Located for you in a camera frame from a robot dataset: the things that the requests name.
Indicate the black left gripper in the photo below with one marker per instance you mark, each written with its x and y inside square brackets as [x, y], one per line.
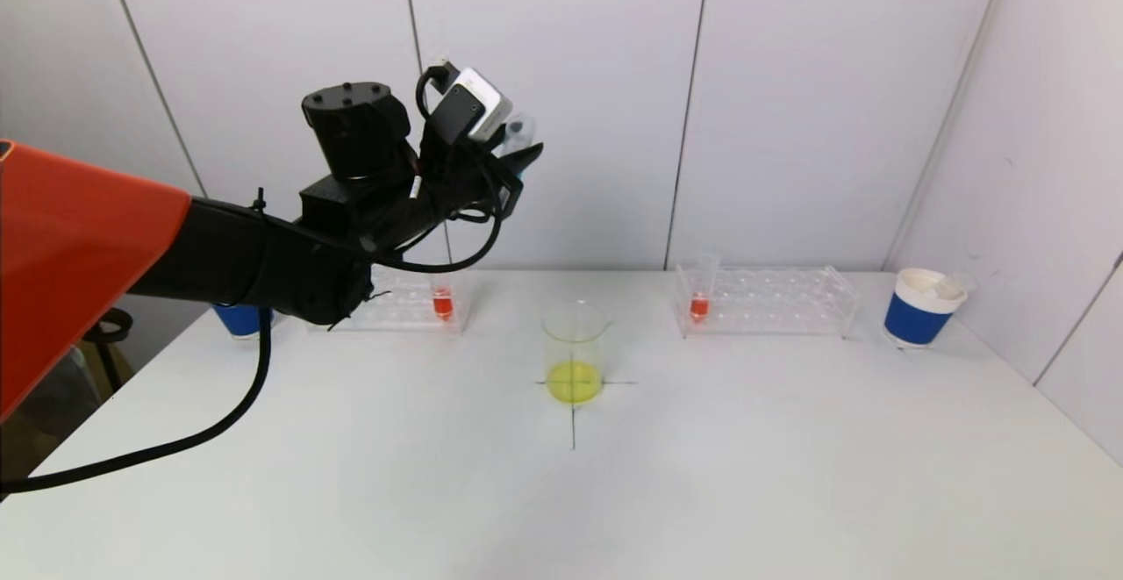
[502, 178]

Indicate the test tube with blue liquid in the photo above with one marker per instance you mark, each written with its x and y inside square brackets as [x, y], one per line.
[519, 131]

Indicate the test tube with yellow pigment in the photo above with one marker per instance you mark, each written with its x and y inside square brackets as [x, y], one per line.
[950, 286]

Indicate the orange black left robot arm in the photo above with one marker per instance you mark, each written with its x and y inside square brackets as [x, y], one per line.
[88, 247]

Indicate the test tube with red liquid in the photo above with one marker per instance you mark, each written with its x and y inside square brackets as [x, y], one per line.
[698, 306]
[443, 304]

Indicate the clear acrylic test tube rack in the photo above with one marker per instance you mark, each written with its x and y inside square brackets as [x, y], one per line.
[772, 310]
[408, 308]

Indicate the clear glass beaker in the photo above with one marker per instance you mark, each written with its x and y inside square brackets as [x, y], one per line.
[575, 369]

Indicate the blue white paper cup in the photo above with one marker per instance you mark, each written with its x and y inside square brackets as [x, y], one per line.
[239, 319]
[912, 321]

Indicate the black chair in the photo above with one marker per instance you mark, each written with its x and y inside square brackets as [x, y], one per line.
[110, 327]

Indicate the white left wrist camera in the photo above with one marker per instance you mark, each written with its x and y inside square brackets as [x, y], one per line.
[478, 102]

